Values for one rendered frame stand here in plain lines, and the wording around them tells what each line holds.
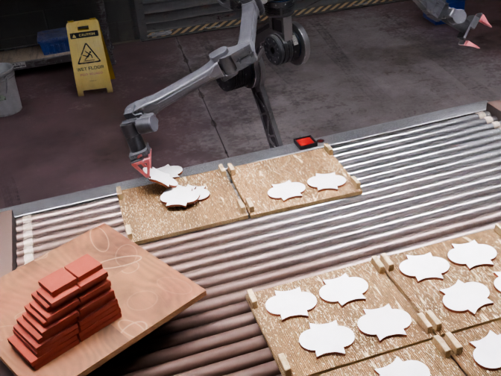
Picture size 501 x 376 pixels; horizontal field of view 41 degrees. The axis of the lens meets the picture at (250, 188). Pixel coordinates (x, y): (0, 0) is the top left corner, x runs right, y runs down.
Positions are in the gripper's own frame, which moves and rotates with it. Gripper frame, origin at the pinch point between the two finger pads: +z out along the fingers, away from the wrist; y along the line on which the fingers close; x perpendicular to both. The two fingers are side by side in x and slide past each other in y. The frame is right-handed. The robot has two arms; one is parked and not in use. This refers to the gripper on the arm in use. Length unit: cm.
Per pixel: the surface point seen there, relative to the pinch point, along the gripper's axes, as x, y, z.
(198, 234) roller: -13.0, -26.1, 17.8
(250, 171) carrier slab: -34.9, 7.3, 15.3
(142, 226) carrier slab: 4.7, -20.3, 11.2
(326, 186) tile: -59, -11, 22
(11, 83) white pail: 139, 319, -1
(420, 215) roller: -85, -31, 34
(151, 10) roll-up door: 26, 465, -4
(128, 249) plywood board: 4.6, -48.6, 4.9
